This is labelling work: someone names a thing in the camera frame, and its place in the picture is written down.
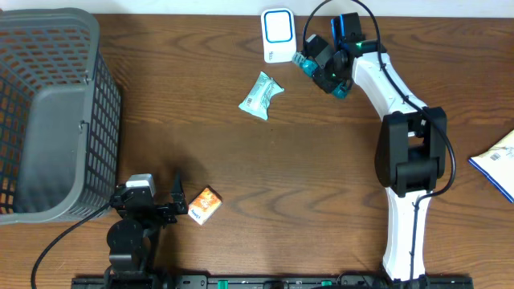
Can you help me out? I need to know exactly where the grey plastic basket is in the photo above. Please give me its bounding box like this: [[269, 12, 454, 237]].
[[1, 8, 121, 225]]

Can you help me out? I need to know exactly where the cream snack bag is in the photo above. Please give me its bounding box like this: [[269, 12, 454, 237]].
[[468, 132, 513, 203]]

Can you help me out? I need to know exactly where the white barcode scanner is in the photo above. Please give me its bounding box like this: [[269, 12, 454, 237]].
[[260, 8, 296, 63]]

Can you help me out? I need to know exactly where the orange small box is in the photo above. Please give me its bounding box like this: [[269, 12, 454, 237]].
[[188, 186, 222, 226]]

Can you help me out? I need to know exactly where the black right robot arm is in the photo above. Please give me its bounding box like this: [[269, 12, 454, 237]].
[[302, 13, 455, 287]]

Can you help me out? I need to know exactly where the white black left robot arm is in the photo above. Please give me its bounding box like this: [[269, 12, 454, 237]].
[[104, 173, 188, 289]]

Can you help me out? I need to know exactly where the teal mouthwash bottle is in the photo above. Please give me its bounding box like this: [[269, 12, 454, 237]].
[[292, 52, 352, 100]]

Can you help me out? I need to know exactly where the light green tissue pack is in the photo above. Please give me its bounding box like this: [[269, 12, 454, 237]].
[[239, 71, 284, 120]]

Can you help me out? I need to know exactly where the black mounting rail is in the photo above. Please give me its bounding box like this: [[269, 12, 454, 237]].
[[71, 274, 474, 289]]

